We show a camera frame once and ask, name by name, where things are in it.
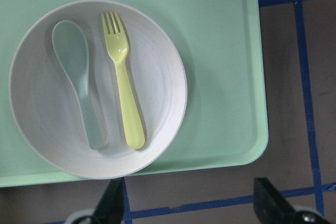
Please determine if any yellow plastic fork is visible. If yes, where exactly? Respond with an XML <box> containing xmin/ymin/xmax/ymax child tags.
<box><xmin>101</xmin><ymin>12</ymin><xmax>145</xmax><ymax>150</ymax></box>

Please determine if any light green tray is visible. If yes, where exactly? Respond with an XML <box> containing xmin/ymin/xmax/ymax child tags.
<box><xmin>1</xmin><ymin>0</ymin><xmax>268</xmax><ymax>187</ymax></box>

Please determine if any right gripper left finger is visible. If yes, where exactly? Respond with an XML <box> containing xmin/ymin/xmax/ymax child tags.
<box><xmin>90</xmin><ymin>179</ymin><xmax>124</xmax><ymax>223</ymax></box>

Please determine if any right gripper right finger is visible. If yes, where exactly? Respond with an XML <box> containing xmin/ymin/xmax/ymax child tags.
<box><xmin>253</xmin><ymin>178</ymin><xmax>329</xmax><ymax>224</ymax></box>

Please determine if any pale green plastic spoon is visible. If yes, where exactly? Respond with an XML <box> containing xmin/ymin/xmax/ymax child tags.
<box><xmin>52</xmin><ymin>20</ymin><xmax>106</xmax><ymax>150</ymax></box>

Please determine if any white round plate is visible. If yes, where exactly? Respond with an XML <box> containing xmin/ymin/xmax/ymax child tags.
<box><xmin>9</xmin><ymin>0</ymin><xmax>187</xmax><ymax>179</ymax></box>

